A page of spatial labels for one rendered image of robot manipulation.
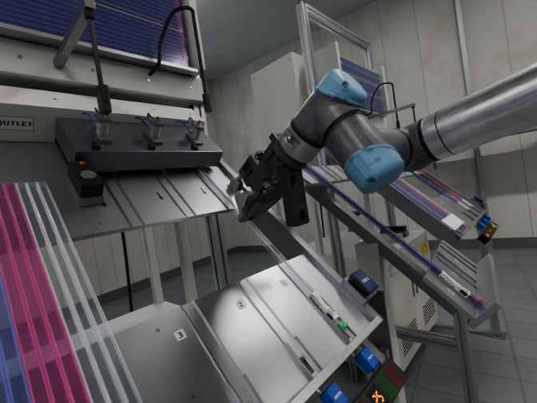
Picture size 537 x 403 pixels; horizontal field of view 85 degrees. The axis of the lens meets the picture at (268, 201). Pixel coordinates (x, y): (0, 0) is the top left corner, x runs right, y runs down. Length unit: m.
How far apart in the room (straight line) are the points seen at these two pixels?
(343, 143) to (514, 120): 0.21
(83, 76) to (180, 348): 0.64
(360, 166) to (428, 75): 3.85
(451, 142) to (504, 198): 3.62
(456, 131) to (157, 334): 0.50
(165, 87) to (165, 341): 0.68
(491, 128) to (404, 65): 3.85
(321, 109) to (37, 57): 0.61
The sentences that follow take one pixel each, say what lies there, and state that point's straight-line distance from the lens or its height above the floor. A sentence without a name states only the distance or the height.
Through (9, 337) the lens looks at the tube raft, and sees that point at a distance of 0.44.
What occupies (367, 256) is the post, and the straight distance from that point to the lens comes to 0.82.
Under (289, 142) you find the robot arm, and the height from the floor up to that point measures 1.08.
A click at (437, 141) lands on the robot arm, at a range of 0.52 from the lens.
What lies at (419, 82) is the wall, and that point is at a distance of 4.25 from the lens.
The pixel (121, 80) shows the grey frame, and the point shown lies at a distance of 0.87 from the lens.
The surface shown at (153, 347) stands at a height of 0.82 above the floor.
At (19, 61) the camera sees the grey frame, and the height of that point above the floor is 1.34.
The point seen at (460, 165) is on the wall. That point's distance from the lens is 4.10.
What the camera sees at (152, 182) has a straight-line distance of 0.70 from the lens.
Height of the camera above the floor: 0.99
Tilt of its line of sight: 1 degrees down
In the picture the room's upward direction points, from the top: 9 degrees counter-clockwise
